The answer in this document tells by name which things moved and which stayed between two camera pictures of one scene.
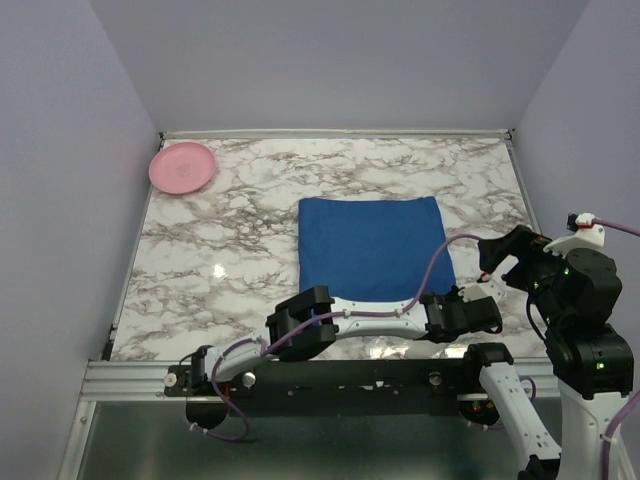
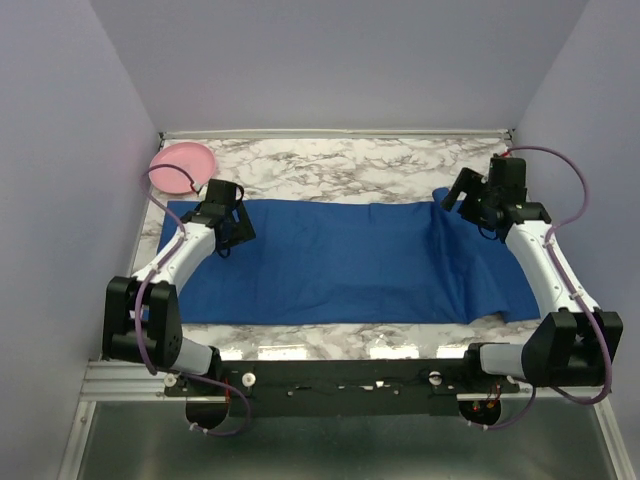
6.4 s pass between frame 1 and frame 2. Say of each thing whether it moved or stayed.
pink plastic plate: stayed
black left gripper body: moved
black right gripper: moved
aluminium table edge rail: stayed
